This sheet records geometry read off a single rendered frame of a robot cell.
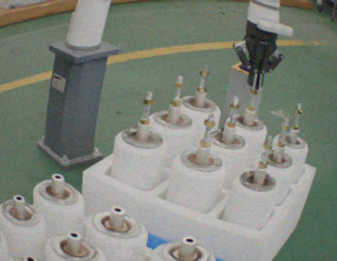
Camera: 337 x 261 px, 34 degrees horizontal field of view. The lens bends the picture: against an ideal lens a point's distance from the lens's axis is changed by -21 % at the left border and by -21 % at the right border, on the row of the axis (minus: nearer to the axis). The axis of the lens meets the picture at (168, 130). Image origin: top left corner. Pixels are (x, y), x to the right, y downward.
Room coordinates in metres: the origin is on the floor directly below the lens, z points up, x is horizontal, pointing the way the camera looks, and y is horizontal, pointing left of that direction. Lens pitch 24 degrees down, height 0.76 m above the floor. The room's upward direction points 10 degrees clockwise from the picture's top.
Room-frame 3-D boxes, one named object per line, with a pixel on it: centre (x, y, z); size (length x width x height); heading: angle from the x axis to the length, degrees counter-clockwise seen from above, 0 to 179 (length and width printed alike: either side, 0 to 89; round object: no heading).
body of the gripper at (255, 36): (1.28, -0.16, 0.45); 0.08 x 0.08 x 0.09
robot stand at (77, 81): (1.47, 0.25, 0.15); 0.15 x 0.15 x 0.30; 50
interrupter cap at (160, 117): (1.21, 0.00, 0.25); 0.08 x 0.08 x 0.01
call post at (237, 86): (1.46, -0.16, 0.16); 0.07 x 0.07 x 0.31; 66
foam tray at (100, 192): (1.17, -0.11, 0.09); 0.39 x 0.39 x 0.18; 66
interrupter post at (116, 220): (0.79, 0.05, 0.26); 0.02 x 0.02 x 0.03
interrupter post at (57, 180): (0.84, 0.16, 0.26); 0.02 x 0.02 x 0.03
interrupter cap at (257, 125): (1.28, -0.16, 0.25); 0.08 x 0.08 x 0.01
